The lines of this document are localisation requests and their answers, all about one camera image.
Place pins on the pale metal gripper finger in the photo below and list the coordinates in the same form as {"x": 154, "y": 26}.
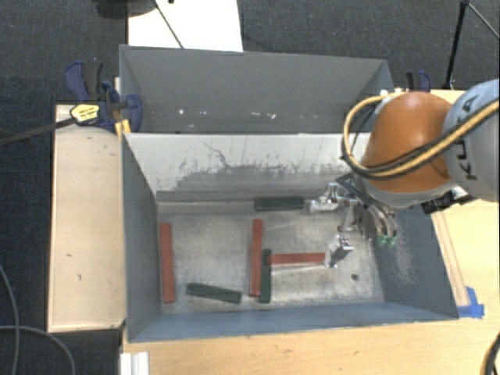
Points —
{"x": 327, "y": 203}
{"x": 339, "y": 250}

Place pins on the red-brown flat block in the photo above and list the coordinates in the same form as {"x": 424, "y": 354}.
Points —
{"x": 256, "y": 256}
{"x": 167, "y": 264}
{"x": 298, "y": 259}

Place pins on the dark green flat block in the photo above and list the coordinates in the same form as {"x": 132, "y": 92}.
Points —
{"x": 214, "y": 293}
{"x": 265, "y": 283}
{"x": 279, "y": 203}

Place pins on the grey metal bin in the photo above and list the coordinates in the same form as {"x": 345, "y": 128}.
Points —
{"x": 218, "y": 248}

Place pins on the pale wood flat board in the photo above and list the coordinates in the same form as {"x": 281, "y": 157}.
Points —
{"x": 86, "y": 225}

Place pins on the black cylinder on white bracket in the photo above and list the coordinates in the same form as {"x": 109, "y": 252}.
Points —
{"x": 441, "y": 201}

